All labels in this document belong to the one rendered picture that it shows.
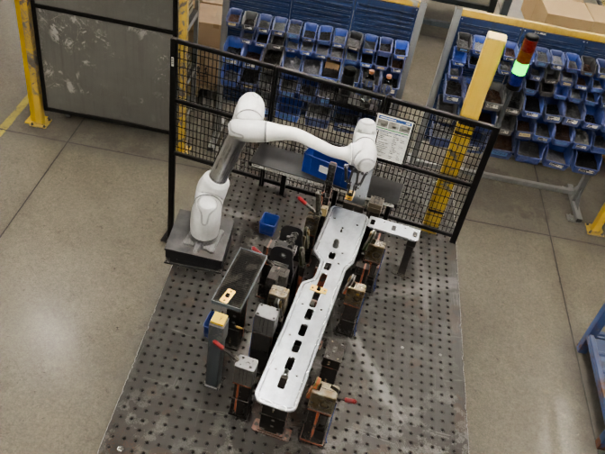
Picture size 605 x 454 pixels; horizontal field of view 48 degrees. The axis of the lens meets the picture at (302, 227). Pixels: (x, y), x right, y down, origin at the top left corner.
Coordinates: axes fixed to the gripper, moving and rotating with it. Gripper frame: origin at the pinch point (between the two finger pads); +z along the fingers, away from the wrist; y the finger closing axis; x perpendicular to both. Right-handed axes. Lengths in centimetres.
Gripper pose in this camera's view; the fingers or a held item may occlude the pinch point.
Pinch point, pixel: (351, 188)
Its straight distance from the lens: 350.6
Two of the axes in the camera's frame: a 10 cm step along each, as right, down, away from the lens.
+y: 9.5, 2.9, -1.2
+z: -1.4, 7.4, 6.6
